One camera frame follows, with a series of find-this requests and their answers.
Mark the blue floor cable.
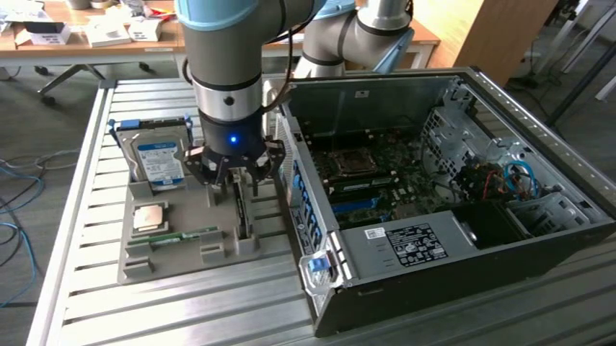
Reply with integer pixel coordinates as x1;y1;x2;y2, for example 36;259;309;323
0;158;47;308

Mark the green RAM stick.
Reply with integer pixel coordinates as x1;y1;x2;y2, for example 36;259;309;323
146;226;221;249

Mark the open black PC case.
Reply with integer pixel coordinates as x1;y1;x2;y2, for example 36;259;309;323
262;66;616;338

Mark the grey floor cable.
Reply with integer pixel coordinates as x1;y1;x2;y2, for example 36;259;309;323
3;149;82;172

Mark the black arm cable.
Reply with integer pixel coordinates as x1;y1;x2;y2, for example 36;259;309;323
261;0;297;113

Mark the green graphics card with fan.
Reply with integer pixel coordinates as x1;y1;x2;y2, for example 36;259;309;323
229;169;254;241

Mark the CPU socket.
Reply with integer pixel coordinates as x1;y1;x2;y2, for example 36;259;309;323
333;147;381;177

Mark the blue expansion slot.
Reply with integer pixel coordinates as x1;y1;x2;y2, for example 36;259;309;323
332;198;382;214

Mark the silver metal disk bay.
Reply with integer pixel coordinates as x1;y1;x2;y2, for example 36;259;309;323
504;190;594;236

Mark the blue wire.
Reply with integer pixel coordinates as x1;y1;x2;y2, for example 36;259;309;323
501;159;541;200

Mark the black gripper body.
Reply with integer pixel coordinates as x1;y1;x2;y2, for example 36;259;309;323
198;111;269;171

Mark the flat white box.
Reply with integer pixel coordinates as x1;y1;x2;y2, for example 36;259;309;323
84;22;133;48

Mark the wooden cabinet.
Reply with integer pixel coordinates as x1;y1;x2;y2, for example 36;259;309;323
452;0;563;87

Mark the copper-topped CPU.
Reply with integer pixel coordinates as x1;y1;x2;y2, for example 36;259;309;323
133;204;169;232

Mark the wooden office desk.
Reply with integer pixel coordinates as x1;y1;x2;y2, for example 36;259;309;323
0;0;443;79

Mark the green motherboard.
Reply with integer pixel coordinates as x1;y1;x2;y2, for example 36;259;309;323
308;128;464;230

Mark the red wire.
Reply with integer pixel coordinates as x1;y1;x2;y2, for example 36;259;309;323
483;168;505;201

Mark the grey power supply unit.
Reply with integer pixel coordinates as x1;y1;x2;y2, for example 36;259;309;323
338;210;479;280

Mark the white box with black lid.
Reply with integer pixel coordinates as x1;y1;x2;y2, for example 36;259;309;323
23;21;74;46

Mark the small white labelled box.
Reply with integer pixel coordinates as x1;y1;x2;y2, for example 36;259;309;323
129;17;163;43

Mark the hard disk in blue caddy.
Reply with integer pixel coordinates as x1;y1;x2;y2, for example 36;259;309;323
107;112;197;192

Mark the grey parts rack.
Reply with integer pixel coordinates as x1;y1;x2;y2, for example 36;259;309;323
116;138;263;285

